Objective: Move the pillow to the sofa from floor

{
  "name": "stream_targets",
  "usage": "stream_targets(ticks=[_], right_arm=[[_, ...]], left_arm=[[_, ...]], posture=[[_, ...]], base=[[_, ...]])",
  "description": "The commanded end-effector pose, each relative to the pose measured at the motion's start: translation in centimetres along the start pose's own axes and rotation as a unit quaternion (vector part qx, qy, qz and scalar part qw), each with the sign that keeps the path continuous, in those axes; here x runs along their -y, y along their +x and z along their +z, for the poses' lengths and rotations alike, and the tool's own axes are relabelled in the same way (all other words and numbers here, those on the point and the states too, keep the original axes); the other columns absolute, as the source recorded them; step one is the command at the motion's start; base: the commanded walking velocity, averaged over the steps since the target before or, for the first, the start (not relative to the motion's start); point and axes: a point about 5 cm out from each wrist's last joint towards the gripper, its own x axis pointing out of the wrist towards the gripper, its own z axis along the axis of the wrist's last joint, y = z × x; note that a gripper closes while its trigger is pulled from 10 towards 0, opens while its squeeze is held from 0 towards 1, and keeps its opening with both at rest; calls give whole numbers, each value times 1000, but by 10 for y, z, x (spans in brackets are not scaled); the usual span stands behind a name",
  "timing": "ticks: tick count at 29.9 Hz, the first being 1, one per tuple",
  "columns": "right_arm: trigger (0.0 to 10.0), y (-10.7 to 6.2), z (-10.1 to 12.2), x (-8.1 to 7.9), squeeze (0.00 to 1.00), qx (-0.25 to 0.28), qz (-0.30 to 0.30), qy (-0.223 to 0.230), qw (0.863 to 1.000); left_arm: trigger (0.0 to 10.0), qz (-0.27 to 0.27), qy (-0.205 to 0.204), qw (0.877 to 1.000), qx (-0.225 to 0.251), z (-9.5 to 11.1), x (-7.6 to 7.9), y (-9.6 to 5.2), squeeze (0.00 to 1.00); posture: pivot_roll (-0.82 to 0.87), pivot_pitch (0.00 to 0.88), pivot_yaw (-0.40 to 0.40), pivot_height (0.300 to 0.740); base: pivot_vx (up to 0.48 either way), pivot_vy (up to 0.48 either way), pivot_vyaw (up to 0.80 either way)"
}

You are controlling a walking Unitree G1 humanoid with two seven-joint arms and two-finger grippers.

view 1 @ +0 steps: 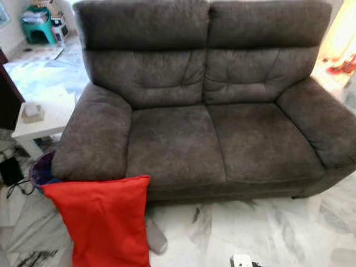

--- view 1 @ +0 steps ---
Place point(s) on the red pillow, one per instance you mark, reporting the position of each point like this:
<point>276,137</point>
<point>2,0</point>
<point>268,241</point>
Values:
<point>103,222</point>

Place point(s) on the grey-brown two-seat sofa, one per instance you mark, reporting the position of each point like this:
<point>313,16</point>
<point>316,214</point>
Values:
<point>222,128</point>

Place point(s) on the patterned floor mat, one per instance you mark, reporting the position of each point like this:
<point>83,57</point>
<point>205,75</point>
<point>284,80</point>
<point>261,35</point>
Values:
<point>51,53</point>

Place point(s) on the grey plush slipper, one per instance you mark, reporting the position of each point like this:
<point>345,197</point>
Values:
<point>156,236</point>

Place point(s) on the white side table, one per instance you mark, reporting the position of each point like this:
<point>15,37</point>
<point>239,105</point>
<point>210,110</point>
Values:
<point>53,119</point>

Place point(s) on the purple waste bin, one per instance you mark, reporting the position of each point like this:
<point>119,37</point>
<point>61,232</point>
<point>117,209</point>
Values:
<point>41,169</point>

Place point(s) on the beige tissue box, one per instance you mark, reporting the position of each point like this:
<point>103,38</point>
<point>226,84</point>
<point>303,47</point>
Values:
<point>32,113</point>

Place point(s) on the green plastic stool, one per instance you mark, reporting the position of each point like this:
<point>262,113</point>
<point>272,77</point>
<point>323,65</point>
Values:
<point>38,32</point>

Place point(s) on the stack of books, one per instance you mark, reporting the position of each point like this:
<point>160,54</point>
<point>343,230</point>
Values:
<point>35,16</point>

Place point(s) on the black power adapter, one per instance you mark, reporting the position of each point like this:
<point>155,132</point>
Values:
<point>10,171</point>

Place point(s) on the dark wooden door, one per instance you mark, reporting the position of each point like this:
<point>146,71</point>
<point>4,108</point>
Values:
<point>10,94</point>

